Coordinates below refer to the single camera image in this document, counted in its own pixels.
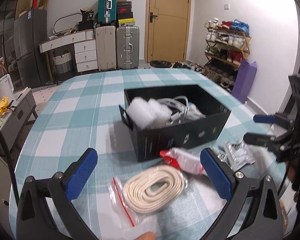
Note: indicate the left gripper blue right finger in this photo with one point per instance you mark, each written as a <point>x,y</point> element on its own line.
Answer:
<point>220,174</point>

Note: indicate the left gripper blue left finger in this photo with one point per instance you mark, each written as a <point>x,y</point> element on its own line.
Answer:
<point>78,173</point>

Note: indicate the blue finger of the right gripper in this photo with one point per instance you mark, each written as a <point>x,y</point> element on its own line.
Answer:
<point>264,119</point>
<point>259,139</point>

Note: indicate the white powder packet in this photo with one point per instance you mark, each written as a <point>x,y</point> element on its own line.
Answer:
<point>235,154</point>

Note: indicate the person's left hand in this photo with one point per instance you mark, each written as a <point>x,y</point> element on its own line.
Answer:
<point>146,236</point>

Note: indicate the purple bag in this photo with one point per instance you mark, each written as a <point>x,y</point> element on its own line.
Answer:
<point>244,80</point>

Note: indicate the red trimmed white packet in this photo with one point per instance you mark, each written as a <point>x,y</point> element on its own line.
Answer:
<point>182,160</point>

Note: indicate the checkered teal tablecloth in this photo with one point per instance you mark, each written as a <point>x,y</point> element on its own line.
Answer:
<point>84,112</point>

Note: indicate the grey low cabinet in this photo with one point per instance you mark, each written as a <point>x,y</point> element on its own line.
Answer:
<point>15,120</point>

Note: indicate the wooden shoe rack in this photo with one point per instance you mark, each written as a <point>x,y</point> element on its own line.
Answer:
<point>227,45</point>

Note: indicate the black cardboard box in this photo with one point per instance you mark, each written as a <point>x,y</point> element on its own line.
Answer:
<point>149,142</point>

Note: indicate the white bubble wrap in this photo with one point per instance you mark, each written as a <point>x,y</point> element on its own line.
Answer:
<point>145,114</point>

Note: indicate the woven laundry basket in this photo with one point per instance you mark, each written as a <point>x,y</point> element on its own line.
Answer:
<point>63,63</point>

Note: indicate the black round basket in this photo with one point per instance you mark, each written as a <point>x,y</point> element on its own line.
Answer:
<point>160,64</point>

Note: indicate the white drawer desk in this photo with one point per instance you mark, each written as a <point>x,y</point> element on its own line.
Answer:
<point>82,43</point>

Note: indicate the wooden door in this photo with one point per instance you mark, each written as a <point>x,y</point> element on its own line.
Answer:
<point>167,29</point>

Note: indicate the beige suitcase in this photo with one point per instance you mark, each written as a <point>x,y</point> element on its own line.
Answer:
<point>105,38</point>

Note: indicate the silver suitcase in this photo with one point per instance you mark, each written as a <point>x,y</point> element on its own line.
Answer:
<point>127,47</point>

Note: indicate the glass display cabinet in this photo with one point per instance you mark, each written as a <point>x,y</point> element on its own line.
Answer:
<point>7,48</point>

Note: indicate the black bag on desk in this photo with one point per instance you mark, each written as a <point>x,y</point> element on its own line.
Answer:
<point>87,21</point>

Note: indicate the grey refrigerator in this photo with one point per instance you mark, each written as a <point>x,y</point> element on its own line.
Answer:
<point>30,30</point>

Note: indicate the stack of shoe boxes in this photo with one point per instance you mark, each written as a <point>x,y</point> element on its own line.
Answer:
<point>125,15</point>

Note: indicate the teal suitcase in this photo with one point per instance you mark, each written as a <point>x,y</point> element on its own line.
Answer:
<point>107,12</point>

